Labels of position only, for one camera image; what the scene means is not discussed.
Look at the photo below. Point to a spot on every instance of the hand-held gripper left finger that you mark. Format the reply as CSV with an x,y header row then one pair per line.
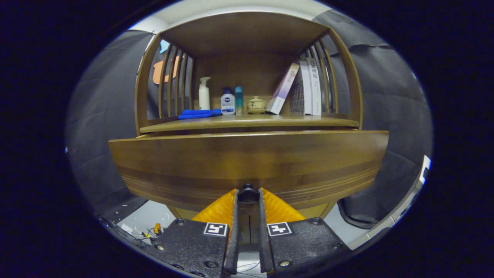
x,y
232,239

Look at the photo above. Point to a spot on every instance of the wooden cabinet with slatted sides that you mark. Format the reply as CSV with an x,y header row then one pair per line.
x,y
247,34

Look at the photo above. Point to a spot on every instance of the white pump bottle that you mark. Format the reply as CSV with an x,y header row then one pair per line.
x,y
204,98

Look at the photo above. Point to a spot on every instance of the purple and white book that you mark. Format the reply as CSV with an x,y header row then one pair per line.
x,y
283,88

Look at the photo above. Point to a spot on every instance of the beige saucer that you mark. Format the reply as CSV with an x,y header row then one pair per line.
x,y
256,111

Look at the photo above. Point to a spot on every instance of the wooden countertop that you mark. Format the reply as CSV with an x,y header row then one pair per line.
x,y
270,120

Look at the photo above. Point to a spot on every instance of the slim teal bottle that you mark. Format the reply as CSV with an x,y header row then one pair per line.
x,y
239,100

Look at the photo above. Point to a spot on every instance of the beige lidded teacup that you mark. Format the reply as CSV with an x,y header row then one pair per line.
x,y
256,103

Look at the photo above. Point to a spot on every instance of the white appliance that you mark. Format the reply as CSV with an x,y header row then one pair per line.
x,y
401,214

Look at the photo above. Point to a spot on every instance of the white bottle with blue cap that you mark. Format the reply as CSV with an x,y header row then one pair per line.
x,y
227,104

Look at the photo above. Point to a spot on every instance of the wooden drawer with black knob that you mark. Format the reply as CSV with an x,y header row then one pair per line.
x,y
247,162

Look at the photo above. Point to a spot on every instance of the dark patterned book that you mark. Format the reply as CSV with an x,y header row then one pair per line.
x,y
297,96

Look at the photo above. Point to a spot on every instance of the blue folded cloth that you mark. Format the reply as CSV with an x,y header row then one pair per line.
x,y
197,114

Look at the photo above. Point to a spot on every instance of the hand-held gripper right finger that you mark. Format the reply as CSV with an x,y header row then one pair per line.
x,y
264,239

